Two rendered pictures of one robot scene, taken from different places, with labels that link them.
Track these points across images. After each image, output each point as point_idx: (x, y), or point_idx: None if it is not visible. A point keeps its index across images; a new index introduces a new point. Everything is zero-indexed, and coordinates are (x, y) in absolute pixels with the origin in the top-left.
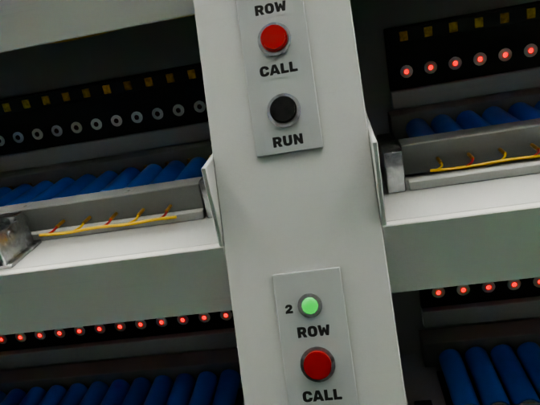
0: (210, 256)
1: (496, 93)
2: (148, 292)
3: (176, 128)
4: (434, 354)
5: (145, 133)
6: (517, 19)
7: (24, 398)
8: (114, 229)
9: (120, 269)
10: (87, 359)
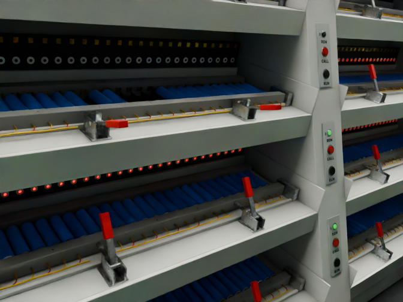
0: (308, 117)
1: None
2: (290, 129)
3: (223, 68)
4: None
5: (212, 68)
6: None
7: (180, 191)
8: None
9: (288, 121)
10: (186, 174)
